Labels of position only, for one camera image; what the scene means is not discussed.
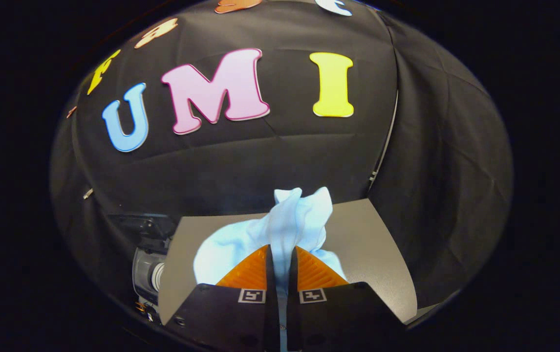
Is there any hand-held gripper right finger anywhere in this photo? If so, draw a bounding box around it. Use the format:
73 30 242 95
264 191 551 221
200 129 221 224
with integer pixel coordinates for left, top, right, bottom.
287 245 408 352

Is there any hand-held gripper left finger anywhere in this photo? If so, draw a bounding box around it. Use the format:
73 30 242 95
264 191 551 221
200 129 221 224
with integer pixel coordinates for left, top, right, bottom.
170 243 280 352

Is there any light blue garment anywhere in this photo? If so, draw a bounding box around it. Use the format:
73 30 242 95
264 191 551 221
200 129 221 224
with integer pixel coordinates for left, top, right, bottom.
193 187 349 352

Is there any dark grey washing machine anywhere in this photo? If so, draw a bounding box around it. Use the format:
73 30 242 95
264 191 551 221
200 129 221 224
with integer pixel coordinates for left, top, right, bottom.
107 213 178 319

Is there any grey cabinet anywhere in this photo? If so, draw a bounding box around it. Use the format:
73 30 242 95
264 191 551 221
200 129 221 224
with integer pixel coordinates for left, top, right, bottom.
158 198 418 326

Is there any black backdrop cloth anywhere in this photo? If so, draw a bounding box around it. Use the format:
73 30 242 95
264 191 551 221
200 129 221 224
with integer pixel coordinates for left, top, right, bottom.
49 0 513 313

